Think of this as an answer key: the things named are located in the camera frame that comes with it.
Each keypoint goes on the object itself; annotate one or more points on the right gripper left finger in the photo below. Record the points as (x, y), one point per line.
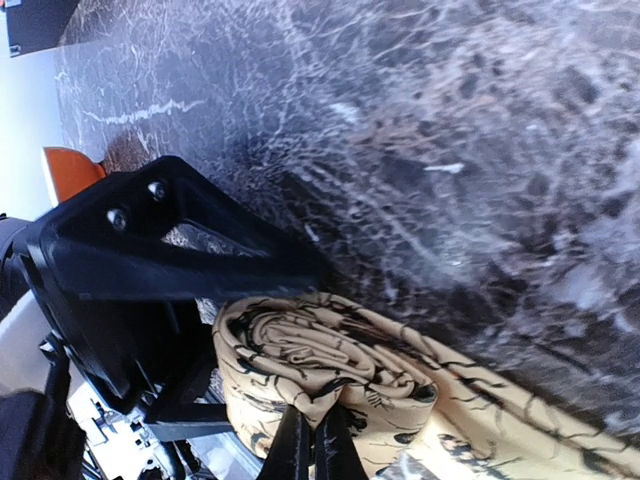
(289, 455)

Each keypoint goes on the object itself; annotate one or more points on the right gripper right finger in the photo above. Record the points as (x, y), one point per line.
(336, 457)

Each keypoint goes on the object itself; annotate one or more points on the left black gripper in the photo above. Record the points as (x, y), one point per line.
(163, 232)

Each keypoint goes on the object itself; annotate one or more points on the yellow beetle-pattern tie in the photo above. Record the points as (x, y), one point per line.
(405, 394)

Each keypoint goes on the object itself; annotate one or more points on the white bowl orange outside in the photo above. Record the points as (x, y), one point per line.
(68, 172)

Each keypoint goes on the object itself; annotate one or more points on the black display box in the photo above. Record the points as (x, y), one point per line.
(36, 25)

